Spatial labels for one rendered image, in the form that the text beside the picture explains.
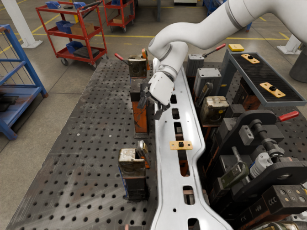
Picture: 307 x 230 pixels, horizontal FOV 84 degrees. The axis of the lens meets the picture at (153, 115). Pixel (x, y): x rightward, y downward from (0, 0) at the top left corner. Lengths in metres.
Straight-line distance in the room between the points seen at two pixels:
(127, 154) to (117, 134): 0.51
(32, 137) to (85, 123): 1.22
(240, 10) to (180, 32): 0.18
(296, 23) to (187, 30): 0.28
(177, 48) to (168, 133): 0.33
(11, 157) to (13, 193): 0.42
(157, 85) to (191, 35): 0.20
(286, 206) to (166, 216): 0.28
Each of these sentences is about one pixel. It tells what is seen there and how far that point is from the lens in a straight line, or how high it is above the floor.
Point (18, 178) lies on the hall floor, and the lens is 2.09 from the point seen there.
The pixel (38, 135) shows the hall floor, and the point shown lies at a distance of 2.34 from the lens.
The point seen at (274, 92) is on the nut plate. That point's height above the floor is 1.16.
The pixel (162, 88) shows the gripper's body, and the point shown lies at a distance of 0.64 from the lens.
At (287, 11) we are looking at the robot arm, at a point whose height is 1.42.
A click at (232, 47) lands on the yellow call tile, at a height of 1.16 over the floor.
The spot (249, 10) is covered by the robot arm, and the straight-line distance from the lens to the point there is 0.57.
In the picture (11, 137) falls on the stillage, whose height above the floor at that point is 0.06.
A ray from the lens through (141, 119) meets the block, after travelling 0.95.
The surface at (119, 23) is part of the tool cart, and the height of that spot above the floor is 0.24.
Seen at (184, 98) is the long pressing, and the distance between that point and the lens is 0.84.
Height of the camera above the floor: 1.53
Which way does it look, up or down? 45 degrees down
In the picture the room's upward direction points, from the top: straight up
